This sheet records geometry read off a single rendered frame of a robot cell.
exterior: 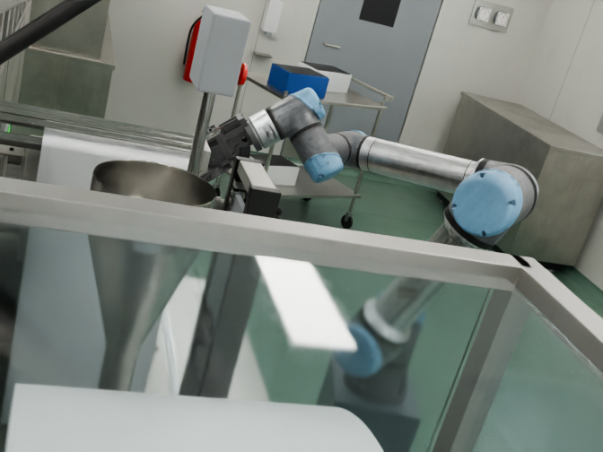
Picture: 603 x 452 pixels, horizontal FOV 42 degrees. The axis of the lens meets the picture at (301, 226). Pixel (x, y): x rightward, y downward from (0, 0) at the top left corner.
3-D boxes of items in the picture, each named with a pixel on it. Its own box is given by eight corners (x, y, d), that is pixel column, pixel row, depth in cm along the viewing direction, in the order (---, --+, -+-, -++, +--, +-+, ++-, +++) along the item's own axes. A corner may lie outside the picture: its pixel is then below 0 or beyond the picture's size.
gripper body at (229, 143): (190, 135, 169) (240, 108, 169) (209, 169, 173) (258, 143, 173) (195, 147, 162) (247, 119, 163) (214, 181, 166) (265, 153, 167)
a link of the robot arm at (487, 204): (385, 370, 176) (550, 192, 150) (353, 394, 164) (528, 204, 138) (348, 332, 179) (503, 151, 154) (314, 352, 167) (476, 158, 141)
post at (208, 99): (187, 229, 111) (217, 91, 104) (175, 227, 110) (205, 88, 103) (185, 223, 112) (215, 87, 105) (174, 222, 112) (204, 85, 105)
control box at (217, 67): (246, 100, 103) (264, 24, 99) (196, 91, 100) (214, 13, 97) (235, 87, 109) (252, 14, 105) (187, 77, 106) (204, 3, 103)
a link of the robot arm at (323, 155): (360, 163, 171) (336, 119, 172) (334, 169, 161) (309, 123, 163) (333, 181, 175) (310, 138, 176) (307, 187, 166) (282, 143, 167)
